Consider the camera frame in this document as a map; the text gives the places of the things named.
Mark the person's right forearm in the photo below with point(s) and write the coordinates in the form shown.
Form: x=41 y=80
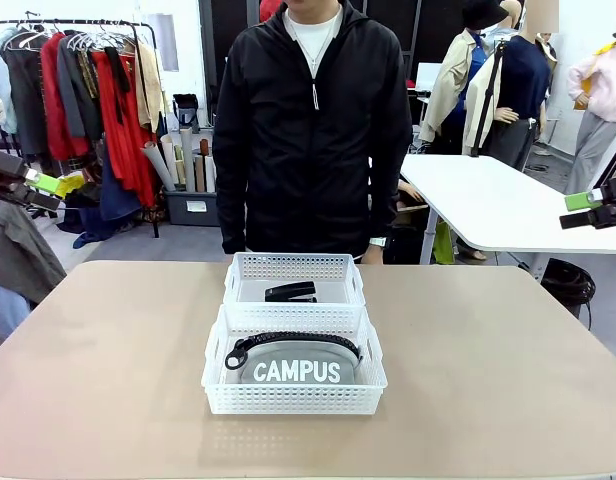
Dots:
x=233 y=215

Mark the white perforated plastic basket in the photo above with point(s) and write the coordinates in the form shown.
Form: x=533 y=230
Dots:
x=293 y=265
x=293 y=400

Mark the grey plastic storage bin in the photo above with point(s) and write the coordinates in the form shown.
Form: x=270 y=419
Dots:
x=193 y=207

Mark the grey CAMPUS zipper pouch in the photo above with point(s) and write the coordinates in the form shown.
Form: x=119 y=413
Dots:
x=298 y=372

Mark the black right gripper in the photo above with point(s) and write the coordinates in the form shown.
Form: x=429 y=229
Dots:
x=615 y=200

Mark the brown paper roll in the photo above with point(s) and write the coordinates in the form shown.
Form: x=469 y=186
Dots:
x=200 y=175

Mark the black bucket hat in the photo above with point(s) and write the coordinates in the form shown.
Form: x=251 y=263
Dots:
x=483 y=14

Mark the navy blue cloth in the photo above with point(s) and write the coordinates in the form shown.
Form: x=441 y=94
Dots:
x=115 y=195

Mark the light blue hanging garment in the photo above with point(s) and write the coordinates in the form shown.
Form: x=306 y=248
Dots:
x=0 y=75

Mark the person in black jacket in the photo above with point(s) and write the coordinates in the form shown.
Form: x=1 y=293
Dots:
x=313 y=150

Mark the grey hanging jacket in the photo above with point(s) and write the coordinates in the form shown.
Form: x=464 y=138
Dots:
x=73 y=95

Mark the mannequin in navy sweater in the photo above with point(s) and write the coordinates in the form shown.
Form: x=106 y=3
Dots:
x=525 y=75

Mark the dark grey hanging coat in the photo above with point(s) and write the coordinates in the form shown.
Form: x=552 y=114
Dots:
x=25 y=100

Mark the white wristwatch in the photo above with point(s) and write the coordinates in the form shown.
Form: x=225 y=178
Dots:
x=378 y=242

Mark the black metal clothes rack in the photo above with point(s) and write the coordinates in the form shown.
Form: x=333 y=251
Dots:
x=150 y=150

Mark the person's left hand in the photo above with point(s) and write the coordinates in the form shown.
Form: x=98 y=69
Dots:
x=374 y=256

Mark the black hanging scarf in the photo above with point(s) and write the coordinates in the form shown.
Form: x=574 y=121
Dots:
x=119 y=80

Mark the beige hanging garment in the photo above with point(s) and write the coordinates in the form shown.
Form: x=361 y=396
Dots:
x=148 y=90

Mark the mannequin in beige trench coat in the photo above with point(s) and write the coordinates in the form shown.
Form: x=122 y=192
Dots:
x=453 y=75

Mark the mannequin in pink hoodie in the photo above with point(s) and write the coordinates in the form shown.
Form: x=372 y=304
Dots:
x=605 y=80

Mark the red hanging jacket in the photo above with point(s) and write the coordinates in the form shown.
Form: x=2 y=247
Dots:
x=55 y=115

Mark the blue jeans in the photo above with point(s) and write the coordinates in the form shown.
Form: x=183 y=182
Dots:
x=8 y=310

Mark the slanted grey paper roll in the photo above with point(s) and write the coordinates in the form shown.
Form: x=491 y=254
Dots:
x=158 y=165

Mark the black stapler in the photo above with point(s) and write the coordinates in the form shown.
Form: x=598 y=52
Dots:
x=290 y=291

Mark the grey draped jacket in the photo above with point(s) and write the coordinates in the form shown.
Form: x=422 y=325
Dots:
x=18 y=250

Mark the green shopping bag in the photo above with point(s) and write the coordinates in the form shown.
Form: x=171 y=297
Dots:
x=444 y=242

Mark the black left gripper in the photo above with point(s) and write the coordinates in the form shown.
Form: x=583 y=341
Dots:
x=3 y=172

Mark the tall grey paper roll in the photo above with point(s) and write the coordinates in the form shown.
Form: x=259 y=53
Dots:
x=187 y=155

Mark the red hooded garment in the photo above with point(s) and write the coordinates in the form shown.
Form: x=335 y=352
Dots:
x=270 y=7

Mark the person's left forearm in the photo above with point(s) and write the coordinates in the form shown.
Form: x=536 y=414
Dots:
x=390 y=205

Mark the white background table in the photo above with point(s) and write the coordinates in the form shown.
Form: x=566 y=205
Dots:
x=483 y=200

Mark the black office chair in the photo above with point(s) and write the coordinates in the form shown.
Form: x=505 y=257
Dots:
x=185 y=112

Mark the long red dress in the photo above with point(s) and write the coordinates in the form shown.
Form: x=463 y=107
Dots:
x=125 y=155

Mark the yellow cloth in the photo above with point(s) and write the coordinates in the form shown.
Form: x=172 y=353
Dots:
x=74 y=184

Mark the beige paper roll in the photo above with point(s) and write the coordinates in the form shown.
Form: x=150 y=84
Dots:
x=169 y=160

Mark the white paper roll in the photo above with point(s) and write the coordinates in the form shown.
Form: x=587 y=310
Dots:
x=209 y=175

